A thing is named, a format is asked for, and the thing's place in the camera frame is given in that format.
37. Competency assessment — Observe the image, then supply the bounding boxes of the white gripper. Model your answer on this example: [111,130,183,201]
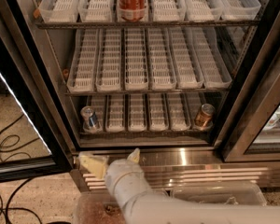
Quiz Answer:
[78,148,152,203]

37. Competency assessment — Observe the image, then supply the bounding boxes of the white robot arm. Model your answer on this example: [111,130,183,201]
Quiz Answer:
[78,148,280,224]

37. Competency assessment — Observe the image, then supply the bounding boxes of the blue silver can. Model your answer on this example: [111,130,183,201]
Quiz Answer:
[80,106,101,133]

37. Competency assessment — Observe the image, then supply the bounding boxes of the steel fridge base grille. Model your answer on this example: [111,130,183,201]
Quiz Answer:
[75,148,280,190]

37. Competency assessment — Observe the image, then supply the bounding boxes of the open fridge glass door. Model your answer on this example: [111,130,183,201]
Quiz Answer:
[0,13,73,183]

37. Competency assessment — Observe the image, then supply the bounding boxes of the orange soda can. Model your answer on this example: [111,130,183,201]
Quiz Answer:
[194,104,216,131]

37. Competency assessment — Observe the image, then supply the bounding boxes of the right fridge glass door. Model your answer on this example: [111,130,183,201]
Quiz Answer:
[222,11,280,162]

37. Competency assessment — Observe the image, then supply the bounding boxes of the red cola can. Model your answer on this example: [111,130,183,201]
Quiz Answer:
[118,0,145,21]

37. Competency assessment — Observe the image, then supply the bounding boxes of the left clear plastic bin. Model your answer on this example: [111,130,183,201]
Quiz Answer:
[72,191,125,224]

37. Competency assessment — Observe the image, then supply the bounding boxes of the clear plastic bin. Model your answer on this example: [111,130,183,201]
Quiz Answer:
[72,191,125,224]
[170,181,267,206]

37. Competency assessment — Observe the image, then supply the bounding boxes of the right clear plastic bin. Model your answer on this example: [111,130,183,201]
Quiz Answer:
[170,181,267,206]

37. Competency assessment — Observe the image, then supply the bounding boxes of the bottom wire shelf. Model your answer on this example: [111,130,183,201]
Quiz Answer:
[80,130,208,139]

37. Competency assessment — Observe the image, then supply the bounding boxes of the wire shelf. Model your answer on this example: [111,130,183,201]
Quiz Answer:
[65,88,230,96]
[35,20,259,30]
[80,130,208,139]

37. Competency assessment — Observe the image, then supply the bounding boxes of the black floor cables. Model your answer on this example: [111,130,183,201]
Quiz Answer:
[0,93,45,224]

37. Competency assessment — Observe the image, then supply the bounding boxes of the middle wire shelf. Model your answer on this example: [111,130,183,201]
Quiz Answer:
[65,88,230,96]

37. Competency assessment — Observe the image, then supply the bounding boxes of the top wire shelf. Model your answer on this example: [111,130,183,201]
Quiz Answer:
[35,20,259,30]

